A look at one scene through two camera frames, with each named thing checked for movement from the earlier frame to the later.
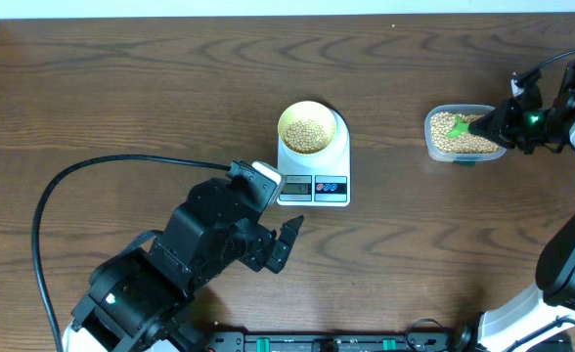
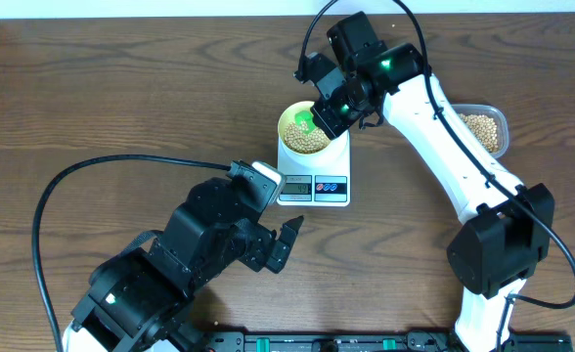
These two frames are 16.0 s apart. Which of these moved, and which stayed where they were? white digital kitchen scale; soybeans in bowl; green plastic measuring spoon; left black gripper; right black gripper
Moved: right black gripper; green plastic measuring spoon
Stayed: soybeans in bowl; left black gripper; white digital kitchen scale
